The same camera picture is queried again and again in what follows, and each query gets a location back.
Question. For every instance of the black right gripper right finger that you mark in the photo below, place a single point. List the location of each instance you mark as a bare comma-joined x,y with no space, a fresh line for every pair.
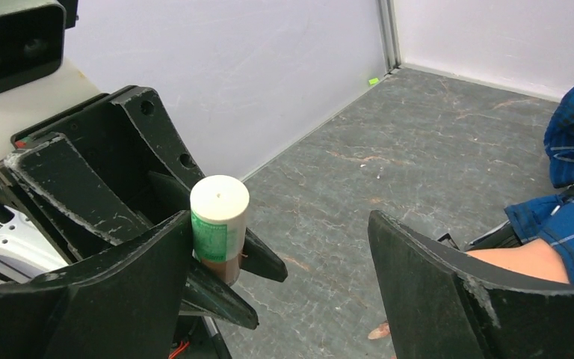
509,316

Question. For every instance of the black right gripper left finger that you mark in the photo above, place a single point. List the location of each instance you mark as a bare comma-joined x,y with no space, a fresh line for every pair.
120,303

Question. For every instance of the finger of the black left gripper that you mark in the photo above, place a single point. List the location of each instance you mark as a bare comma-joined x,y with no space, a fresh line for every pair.
205,294
259,259

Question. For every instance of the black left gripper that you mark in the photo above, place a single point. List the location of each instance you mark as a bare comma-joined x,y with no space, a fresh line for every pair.
100,173

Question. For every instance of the white cap nail polish bottle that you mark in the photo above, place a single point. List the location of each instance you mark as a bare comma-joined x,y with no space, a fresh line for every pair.
218,207

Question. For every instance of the fake hand with painted nails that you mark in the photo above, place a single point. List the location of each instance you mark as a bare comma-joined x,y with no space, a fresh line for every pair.
519,262

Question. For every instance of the black ribbed block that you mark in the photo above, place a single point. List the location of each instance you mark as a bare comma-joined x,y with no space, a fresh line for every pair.
502,236

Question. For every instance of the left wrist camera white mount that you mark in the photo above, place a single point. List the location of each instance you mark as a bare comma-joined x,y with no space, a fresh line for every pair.
36,80

